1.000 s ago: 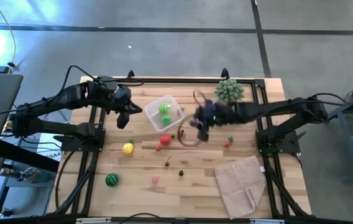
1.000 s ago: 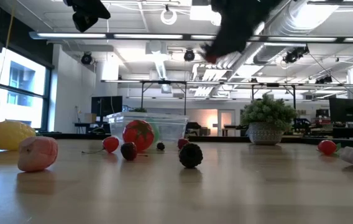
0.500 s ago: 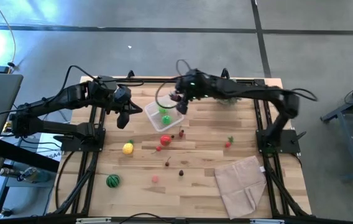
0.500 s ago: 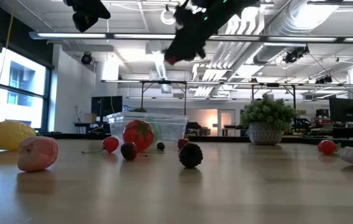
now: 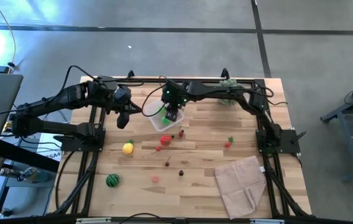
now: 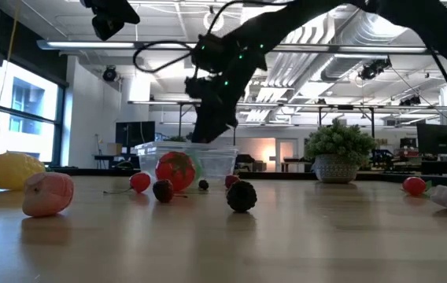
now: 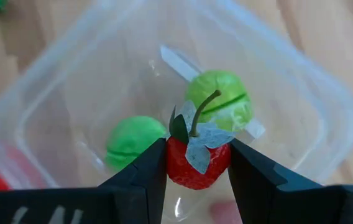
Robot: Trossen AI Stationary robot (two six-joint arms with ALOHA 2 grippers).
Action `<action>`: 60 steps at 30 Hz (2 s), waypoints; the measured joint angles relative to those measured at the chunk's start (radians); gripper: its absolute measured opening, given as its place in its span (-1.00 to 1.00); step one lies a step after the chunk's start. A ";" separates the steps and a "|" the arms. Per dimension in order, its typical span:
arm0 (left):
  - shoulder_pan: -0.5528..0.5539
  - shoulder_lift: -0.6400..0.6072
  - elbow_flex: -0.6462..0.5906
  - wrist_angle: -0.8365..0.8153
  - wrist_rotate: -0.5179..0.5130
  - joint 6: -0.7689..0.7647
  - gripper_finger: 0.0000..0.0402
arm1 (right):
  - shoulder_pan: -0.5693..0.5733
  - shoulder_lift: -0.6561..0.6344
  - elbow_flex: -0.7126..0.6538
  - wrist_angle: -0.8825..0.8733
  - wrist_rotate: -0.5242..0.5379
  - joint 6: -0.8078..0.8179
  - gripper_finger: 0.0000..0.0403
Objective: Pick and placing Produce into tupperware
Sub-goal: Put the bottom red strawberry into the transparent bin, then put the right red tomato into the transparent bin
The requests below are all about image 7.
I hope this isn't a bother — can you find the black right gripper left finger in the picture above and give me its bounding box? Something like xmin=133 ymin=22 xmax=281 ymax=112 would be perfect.
xmin=98 ymin=138 xmax=168 ymax=224

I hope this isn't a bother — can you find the light green toy cabbage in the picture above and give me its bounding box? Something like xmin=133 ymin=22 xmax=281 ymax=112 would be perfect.
xmin=185 ymin=70 xmax=254 ymax=131

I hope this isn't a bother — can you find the bright green toy vegetable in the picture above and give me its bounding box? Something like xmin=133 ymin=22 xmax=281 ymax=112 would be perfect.
xmin=104 ymin=115 xmax=168 ymax=171

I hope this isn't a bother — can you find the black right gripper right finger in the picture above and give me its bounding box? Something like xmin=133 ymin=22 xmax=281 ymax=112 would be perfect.
xmin=227 ymin=138 xmax=323 ymax=224

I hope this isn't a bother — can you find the clear plastic tupperware container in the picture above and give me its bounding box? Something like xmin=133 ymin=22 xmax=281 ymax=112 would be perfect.
xmin=0 ymin=0 xmax=353 ymax=224

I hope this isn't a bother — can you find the red toy strawberry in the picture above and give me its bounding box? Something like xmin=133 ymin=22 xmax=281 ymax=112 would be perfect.
xmin=165 ymin=89 xmax=236 ymax=191

